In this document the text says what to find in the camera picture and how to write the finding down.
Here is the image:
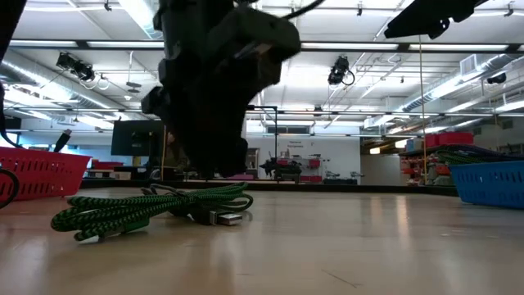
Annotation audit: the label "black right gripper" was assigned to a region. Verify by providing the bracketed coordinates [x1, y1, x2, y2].
[383, 0, 490, 40]

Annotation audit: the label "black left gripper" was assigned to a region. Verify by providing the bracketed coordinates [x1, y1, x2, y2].
[141, 0, 283, 178]

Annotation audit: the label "green braided USB cable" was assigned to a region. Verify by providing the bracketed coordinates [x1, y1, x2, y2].
[51, 182, 254, 242]
[435, 149, 507, 166]

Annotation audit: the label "black USB cable red tie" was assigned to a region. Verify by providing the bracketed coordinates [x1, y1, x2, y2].
[52, 129, 73, 153]

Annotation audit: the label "person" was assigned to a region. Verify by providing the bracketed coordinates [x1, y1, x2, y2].
[163, 130, 192, 173]

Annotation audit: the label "long ceiling light strip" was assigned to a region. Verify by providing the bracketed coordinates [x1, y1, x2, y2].
[301, 42, 400, 51]
[10, 39, 79, 48]
[409, 43, 509, 52]
[86, 40, 165, 49]

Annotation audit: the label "black monitor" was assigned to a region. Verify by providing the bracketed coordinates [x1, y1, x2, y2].
[111, 120, 165, 157]

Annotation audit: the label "red storage bins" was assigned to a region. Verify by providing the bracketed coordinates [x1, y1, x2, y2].
[424, 131, 475, 148]

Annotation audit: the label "red plastic basket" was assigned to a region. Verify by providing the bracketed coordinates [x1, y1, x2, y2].
[0, 146, 92, 202]

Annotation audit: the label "blue plastic basket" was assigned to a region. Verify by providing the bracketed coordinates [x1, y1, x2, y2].
[449, 160, 524, 210]

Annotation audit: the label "silver ventilation duct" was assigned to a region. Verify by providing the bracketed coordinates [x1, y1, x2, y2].
[0, 48, 114, 111]
[403, 52, 519, 114]

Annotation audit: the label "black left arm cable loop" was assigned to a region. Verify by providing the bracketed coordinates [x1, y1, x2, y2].
[282, 0, 327, 20]

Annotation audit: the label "black aluminium table frame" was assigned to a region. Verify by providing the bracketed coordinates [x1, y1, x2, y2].
[79, 179, 459, 197]

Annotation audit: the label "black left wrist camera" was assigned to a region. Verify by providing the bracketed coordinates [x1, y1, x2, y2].
[223, 6, 302, 62]

